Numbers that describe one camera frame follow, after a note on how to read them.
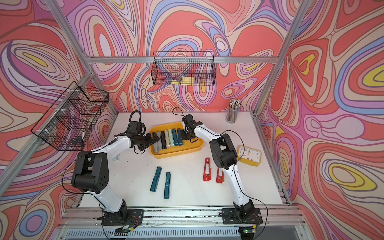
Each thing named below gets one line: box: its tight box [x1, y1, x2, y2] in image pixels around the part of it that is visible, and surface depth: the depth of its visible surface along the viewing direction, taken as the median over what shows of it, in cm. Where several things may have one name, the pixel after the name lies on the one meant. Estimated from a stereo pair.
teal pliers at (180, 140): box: [177, 128, 183, 146], surface depth 101 cm
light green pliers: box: [168, 129, 175, 147], surface depth 101 cm
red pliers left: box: [203, 157, 211, 182], surface depth 90 cm
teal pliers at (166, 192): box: [164, 172, 171, 199], surface depth 83 cm
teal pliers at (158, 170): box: [150, 166, 162, 192], surface depth 86 cm
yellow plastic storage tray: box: [149, 122, 204, 159], surface depth 100 cm
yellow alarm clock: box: [237, 145, 262, 167], surface depth 94 cm
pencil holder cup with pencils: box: [225, 98, 242, 124], surface depth 106 cm
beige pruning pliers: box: [164, 129, 170, 148], surface depth 101 cm
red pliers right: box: [216, 167, 224, 184], surface depth 87 cm
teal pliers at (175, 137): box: [172, 128, 179, 147], surface depth 101 cm
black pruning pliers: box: [161, 131, 167, 150], surface depth 101 cm
